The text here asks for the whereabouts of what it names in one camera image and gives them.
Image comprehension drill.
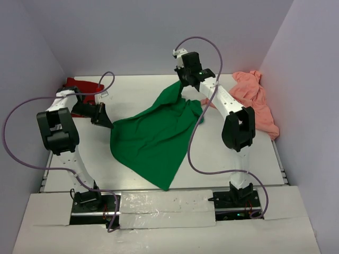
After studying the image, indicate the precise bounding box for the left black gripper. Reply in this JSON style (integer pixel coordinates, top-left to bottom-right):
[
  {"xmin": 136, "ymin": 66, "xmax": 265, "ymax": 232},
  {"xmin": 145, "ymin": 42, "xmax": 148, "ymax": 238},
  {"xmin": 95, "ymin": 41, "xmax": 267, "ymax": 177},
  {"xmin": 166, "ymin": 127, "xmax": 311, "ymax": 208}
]
[{"xmin": 70, "ymin": 102, "xmax": 113, "ymax": 129}]

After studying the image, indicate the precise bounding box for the green t-shirt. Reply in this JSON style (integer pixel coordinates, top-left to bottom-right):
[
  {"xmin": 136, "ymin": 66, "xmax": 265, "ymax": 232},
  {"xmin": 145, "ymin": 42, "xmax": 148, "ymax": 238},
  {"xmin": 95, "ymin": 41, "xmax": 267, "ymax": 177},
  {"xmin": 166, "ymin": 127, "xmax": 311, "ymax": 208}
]
[{"xmin": 110, "ymin": 81, "xmax": 203, "ymax": 191}]

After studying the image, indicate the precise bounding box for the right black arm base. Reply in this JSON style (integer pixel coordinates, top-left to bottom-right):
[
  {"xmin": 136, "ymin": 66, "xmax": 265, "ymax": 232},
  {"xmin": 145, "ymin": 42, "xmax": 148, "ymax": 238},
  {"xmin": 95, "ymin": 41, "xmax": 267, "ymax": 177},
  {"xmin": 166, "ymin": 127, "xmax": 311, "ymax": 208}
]
[{"xmin": 208, "ymin": 190, "xmax": 262, "ymax": 221}]

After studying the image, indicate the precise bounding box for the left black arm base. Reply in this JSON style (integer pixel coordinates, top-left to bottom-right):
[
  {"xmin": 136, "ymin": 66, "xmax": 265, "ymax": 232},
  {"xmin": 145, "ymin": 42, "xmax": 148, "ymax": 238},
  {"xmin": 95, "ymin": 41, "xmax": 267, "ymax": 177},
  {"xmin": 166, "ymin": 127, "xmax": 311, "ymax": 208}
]
[{"xmin": 69, "ymin": 193, "xmax": 121, "ymax": 230}]

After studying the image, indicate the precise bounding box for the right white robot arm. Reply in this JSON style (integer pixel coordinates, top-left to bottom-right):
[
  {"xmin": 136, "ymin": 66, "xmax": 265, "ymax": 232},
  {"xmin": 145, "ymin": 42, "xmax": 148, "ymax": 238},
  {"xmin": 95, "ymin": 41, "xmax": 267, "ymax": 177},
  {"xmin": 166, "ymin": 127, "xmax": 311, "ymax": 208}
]
[{"xmin": 173, "ymin": 48, "xmax": 255, "ymax": 207}]

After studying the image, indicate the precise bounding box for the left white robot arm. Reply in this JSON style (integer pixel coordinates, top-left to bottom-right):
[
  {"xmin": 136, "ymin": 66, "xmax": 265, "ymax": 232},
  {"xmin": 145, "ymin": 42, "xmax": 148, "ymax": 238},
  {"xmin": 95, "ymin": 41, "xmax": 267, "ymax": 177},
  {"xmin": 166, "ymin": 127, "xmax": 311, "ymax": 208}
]
[{"xmin": 37, "ymin": 87, "xmax": 113, "ymax": 211}]

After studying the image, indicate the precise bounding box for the red folded t-shirt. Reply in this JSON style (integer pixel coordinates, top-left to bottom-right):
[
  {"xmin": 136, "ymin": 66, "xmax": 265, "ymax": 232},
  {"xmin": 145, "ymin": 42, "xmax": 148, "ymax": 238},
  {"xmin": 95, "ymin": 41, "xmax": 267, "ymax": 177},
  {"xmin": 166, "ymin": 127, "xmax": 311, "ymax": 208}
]
[{"xmin": 62, "ymin": 77, "xmax": 104, "ymax": 105}]

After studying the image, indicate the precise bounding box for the salmon pink t-shirt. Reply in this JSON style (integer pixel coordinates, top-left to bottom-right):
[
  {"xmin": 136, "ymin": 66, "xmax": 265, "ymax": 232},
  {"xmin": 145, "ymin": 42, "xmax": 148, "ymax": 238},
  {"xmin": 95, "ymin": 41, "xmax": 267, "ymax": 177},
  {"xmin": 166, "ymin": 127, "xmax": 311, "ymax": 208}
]
[{"xmin": 200, "ymin": 70, "xmax": 280, "ymax": 140}]

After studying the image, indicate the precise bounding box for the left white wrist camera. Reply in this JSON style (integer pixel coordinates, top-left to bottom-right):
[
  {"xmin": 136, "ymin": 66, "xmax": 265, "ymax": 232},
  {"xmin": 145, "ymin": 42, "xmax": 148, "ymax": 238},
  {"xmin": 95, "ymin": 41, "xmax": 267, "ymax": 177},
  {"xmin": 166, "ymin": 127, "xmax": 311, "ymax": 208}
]
[{"xmin": 94, "ymin": 91, "xmax": 109, "ymax": 104}]

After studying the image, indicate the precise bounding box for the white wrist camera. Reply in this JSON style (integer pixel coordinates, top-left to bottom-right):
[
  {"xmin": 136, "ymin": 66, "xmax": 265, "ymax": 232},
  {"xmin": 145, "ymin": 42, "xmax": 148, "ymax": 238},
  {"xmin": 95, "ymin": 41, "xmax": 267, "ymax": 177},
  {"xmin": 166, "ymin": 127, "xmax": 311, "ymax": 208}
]
[
  {"xmin": 172, "ymin": 48, "xmax": 188, "ymax": 69},
  {"xmin": 94, "ymin": 91, "xmax": 109, "ymax": 104}
]

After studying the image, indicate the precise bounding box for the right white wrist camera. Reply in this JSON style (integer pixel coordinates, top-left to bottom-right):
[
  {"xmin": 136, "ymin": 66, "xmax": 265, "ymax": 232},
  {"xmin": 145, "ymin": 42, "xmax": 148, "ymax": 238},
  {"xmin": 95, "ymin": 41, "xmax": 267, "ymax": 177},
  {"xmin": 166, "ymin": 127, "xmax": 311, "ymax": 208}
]
[{"xmin": 172, "ymin": 48, "xmax": 188, "ymax": 69}]

